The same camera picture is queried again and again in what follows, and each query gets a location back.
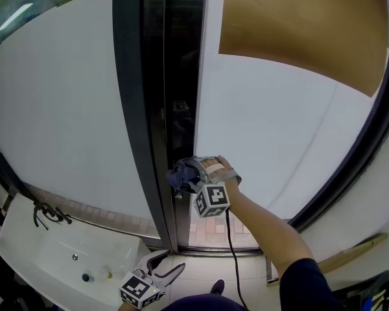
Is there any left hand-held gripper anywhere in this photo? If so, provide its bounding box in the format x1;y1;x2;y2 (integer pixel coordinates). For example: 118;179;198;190
119;249;187;309

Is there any person's right hand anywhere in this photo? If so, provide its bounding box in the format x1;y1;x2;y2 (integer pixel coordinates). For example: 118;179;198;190
202;154;237;185

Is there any frosted glass window panel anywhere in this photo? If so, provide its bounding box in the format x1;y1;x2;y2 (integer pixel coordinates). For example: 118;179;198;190
0;0;169;249

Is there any blue-grey knitted sock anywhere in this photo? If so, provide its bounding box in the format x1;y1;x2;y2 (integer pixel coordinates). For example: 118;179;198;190
167;156;204;194

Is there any white sink basin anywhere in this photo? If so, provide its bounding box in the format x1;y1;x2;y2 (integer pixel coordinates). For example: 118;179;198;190
0;192;150;311

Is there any wooden plank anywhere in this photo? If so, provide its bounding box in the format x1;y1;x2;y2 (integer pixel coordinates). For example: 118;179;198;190
317;233;389;271

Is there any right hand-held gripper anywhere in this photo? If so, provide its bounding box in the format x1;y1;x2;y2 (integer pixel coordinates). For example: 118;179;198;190
192;155;243;219

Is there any person's right forearm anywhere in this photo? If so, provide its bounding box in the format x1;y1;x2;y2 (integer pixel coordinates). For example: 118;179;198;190
226;186;315;277

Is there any black box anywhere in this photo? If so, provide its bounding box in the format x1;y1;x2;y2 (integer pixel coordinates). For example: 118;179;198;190
333;270;389;311

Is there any black faucet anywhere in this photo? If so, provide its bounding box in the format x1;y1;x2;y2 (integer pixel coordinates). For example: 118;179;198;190
33;202;73;231

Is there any black cable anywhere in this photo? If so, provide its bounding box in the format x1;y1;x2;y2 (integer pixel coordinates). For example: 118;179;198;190
225;209;248;311

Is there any person's black shoe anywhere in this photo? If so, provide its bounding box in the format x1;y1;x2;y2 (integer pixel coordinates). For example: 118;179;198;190
210;279;226;296

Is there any brown cardboard sheet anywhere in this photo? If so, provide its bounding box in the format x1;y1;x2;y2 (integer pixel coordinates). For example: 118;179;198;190
218;0;389;98

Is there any person's navy shirt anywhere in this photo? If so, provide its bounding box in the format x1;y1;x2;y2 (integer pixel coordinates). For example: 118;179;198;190
160;257;346;311

